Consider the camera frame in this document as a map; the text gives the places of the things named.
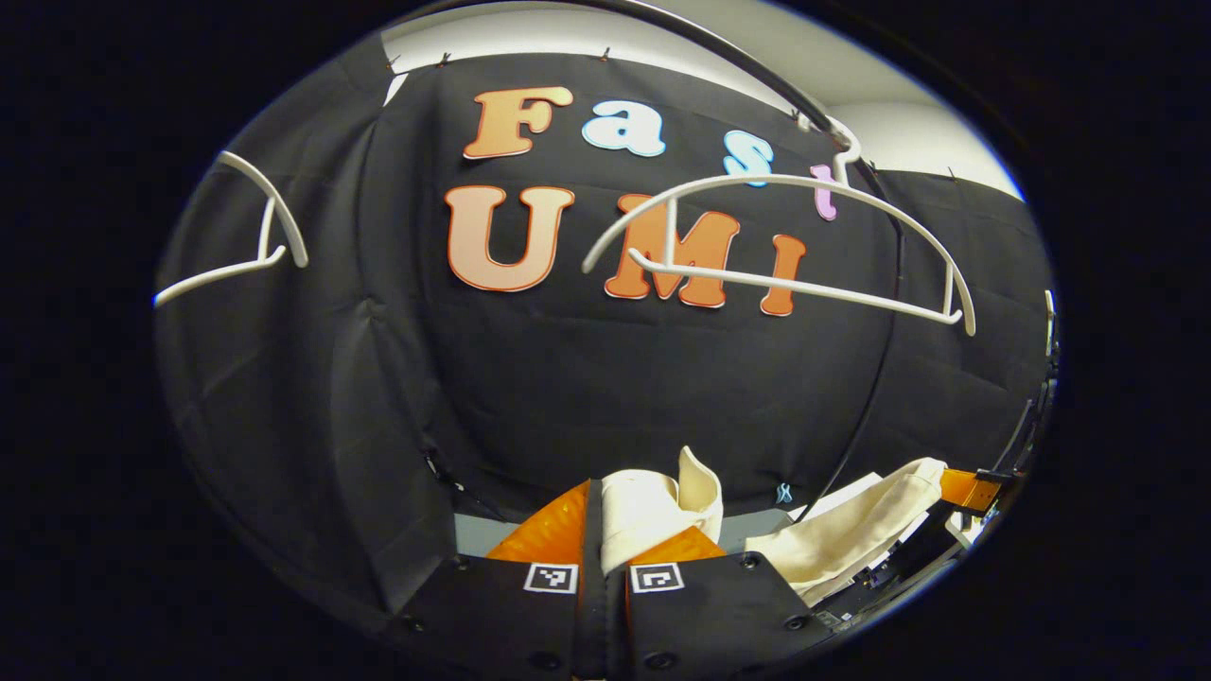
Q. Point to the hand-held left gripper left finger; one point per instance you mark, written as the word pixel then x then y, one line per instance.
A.
pixel 591 567

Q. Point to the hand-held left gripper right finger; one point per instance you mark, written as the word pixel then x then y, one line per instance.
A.
pixel 719 615

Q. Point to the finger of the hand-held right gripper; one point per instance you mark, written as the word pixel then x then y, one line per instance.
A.
pixel 965 489

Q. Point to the cream button shirt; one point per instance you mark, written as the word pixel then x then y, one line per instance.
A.
pixel 653 511

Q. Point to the white plastic hanger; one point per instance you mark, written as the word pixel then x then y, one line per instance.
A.
pixel 270 257
pixel 672 269

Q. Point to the white floor board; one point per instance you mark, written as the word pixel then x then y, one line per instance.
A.
pixel 833 494

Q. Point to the small blue clip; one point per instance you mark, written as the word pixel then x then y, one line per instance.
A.
pixel 783 492

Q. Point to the black backdrop cloth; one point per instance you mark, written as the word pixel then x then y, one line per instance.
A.
pixel 568 378

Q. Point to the black clothes rail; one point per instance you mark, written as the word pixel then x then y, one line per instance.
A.
pixel 893 312

